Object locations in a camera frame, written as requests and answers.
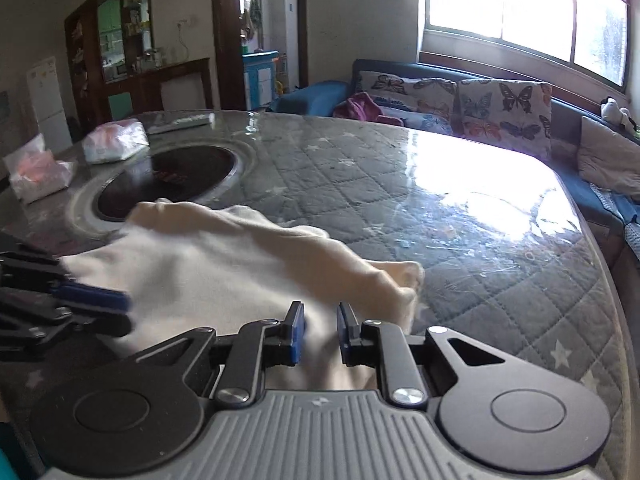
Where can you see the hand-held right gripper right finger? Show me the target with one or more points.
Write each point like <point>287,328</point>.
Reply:
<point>345,336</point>

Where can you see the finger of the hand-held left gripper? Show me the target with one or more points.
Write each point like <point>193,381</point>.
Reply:
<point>100,326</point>
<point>95,296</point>

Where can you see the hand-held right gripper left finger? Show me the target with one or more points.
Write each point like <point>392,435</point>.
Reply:
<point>297,334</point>

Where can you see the cream sweatshirt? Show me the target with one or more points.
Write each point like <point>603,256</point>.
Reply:
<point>225,270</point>

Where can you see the clear plastic bag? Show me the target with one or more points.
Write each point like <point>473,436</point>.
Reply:
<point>37,170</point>

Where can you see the white tissue pack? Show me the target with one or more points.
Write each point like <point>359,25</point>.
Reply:
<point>115,141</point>

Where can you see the round black induction cooktop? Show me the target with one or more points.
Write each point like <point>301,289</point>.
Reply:
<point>190,170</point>

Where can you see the person's teal jacket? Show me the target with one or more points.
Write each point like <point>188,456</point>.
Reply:
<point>3,460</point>

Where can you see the white remote control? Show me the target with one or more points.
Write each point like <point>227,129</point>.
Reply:
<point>177,124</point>

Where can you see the white refrigerator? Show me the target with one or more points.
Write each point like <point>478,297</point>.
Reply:
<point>47,105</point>

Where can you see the dark wooden shelf cabinet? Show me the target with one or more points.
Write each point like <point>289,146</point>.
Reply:
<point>90,70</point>

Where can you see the butterfly print pillow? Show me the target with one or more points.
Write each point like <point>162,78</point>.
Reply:
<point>425,122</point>
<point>505,115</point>
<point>400,87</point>

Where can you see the pink cloth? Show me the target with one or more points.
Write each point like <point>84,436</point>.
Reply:
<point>362,107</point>

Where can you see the blue corner sofa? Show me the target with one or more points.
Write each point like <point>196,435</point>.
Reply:
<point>310,97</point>

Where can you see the metal pot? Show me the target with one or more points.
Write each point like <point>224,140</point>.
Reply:
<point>152,59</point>

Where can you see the light blue cabinet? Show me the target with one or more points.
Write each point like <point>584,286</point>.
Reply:
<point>260,80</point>

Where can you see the blue lace-trimmed sofa cover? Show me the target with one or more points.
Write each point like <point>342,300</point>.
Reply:
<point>625,215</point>

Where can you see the hanging towels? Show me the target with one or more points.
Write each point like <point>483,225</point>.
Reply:
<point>252,20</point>

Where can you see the grey pillow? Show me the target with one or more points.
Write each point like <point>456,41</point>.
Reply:
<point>610,160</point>

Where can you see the panda plush toy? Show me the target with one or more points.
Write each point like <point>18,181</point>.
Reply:
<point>615,112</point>

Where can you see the window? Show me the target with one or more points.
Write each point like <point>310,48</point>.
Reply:
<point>500,0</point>

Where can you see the white wall socket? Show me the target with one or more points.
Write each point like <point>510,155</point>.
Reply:
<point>184,21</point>

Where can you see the dark wooden door frame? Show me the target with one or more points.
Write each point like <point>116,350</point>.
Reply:
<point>225,35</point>

